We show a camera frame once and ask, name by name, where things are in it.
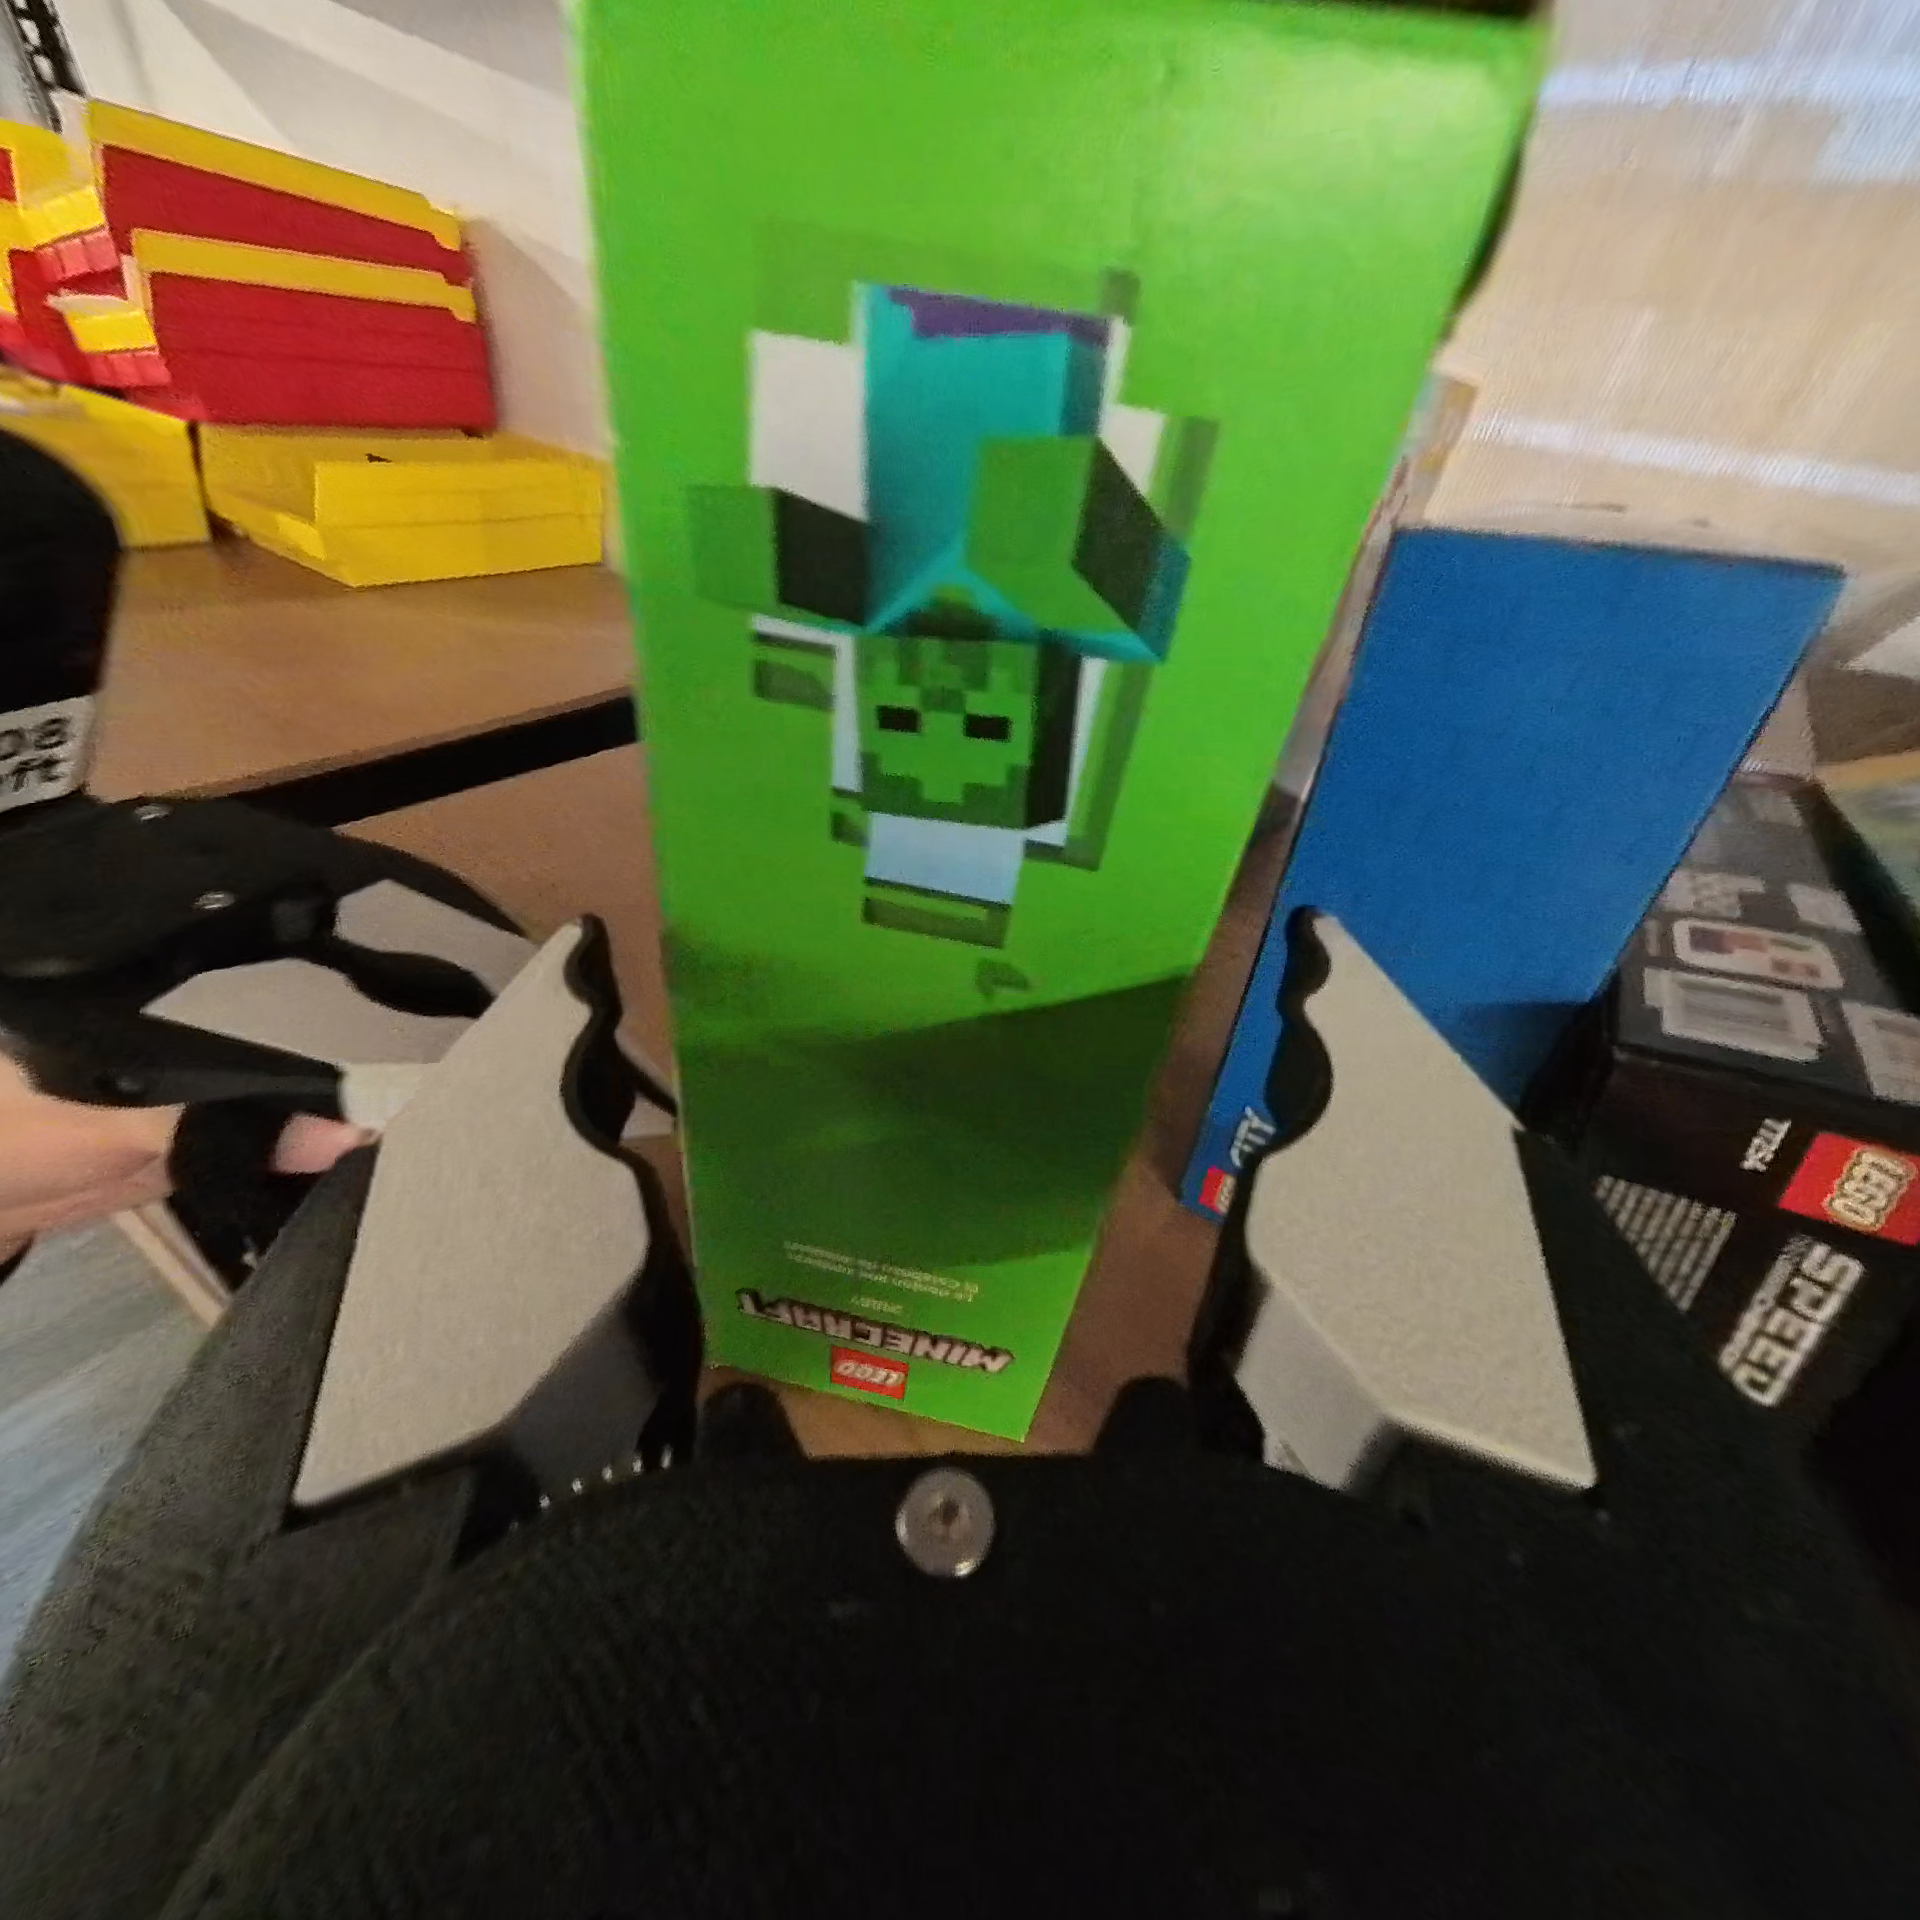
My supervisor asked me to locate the black toy box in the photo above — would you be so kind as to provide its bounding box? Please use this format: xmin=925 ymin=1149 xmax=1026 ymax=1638
xmin=1515 ymin=768 xmax=1920 ymax=1502

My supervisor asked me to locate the black metal shelf rack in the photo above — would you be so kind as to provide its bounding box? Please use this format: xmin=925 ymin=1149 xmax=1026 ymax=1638
xmin=0 ymin=0 xmax=642 ymax=834

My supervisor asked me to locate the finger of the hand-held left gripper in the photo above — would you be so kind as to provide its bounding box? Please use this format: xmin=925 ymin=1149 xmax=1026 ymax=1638
xmin=334 ymin=878 xmax=527 ymax=980
xmin=141 ymin=960 xmax=483 ymax=1129

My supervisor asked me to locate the person's left hand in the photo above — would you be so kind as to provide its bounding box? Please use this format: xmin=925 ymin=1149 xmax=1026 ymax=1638
xmin=0 ymin=1054 xmax=379 ymax=1258

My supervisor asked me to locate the stack of yellow red bins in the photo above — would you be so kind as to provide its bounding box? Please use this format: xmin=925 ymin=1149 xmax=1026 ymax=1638
xmin=89 ymin=102 xmax=499 ymax=436

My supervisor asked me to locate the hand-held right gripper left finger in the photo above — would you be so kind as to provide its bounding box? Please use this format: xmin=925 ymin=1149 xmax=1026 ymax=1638
xmin=287 ymin=915 xmax=681 ymax=1513

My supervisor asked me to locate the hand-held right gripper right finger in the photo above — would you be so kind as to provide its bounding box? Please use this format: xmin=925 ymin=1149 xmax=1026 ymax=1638
xmin=1227 ymin=902 xmax=1600 ymax=1498

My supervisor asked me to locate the wooden desk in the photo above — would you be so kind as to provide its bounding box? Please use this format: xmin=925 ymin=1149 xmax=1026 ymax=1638
xmin=118 ymin=742 xmax=1278 ymax=1461

